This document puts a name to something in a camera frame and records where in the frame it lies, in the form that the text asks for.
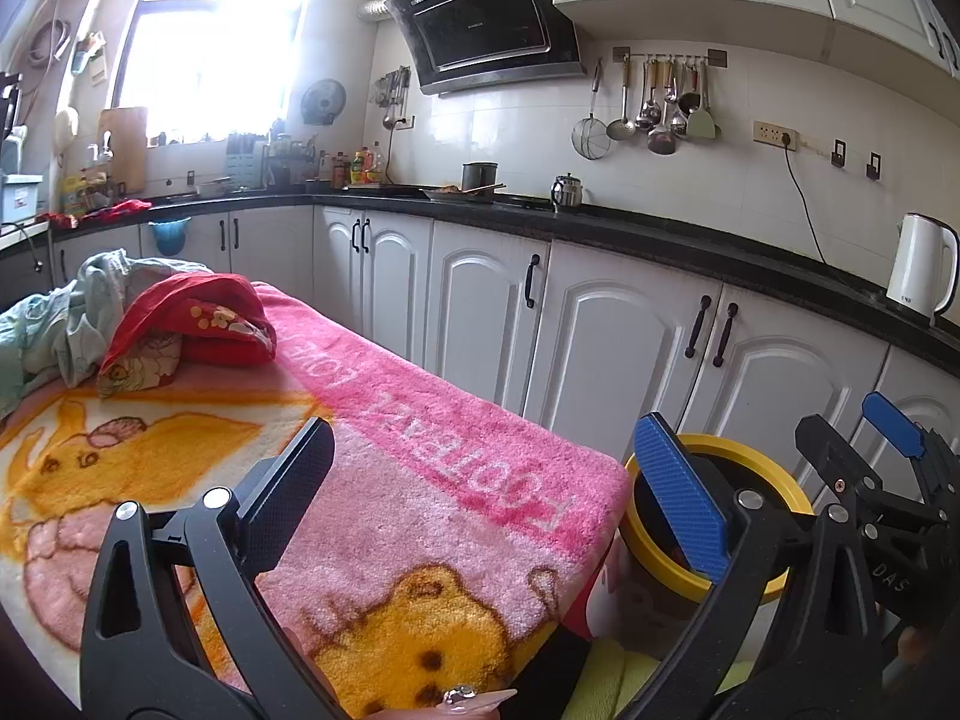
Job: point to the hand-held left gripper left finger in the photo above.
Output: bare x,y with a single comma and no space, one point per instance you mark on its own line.
292,495

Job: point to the black ladle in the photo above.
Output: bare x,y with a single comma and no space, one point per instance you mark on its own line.
690,100

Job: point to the kitchen window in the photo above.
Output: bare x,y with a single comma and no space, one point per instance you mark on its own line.
210,37

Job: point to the yellow rimmed trash bin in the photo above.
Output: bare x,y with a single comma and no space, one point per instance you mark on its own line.
757,461

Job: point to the steel faucet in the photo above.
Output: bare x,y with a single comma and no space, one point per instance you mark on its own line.
101,148

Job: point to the light blue cloth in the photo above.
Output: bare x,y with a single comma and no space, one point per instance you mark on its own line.
67,315

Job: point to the pink printed blanket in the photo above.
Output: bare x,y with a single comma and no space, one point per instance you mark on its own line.
450,465

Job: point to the red pink plastic bag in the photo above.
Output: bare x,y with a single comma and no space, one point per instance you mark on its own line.
615,592

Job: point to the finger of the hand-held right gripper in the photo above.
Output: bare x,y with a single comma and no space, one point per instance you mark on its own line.
832,450
892,424

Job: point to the red printed cloth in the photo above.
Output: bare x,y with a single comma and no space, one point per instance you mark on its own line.
202,315

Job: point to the white plastic wall fixture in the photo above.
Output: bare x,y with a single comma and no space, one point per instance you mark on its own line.
66,131

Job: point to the blue hanging basket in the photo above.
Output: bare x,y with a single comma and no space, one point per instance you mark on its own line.
169,236

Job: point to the small hanging utensil set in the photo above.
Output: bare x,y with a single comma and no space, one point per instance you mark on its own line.
394,94

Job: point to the teal wall holder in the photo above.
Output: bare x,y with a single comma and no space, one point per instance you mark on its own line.
88,52

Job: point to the person's left hand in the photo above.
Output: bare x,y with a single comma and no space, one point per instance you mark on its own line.
465,701

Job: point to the white electric kettle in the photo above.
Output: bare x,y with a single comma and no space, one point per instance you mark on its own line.
919,262

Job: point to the steel slotted spoon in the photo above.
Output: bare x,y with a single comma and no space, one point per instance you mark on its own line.
679,124

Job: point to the black range hood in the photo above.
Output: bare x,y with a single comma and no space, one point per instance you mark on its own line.
487,22

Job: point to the dark cooking pot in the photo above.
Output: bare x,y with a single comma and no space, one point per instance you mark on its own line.
480,176

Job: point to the black wall hook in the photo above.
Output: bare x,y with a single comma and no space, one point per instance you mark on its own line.
838,154
872,166

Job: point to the person's right hand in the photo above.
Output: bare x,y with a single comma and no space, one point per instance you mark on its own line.
907,649

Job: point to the person's green top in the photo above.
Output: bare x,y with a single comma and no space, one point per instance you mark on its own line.
645,682

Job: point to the wall power outlet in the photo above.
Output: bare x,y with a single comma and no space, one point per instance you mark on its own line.
775,133

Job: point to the dark red ladle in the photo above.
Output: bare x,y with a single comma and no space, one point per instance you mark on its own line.
661,142

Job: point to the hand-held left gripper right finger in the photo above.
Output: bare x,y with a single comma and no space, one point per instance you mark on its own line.
679,499

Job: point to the black dish rack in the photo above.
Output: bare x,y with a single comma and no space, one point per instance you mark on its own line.
289,165

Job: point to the pan with food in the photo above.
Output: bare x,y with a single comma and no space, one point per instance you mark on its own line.
450,193

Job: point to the black kitchen countertop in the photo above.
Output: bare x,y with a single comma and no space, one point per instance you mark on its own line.
675,236

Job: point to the utensil hook rail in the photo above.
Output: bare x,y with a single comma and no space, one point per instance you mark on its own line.
717,56

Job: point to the red rag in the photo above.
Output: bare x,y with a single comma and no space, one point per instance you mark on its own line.
120,210

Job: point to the pale green spatula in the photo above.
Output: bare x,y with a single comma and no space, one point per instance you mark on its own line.
703,124

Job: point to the wooden cutting board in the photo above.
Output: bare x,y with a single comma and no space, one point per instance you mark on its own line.
124,150

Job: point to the small wall fan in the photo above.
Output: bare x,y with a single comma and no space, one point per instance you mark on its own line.
324,101

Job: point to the blue plastic box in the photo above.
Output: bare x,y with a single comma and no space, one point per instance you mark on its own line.
21,199

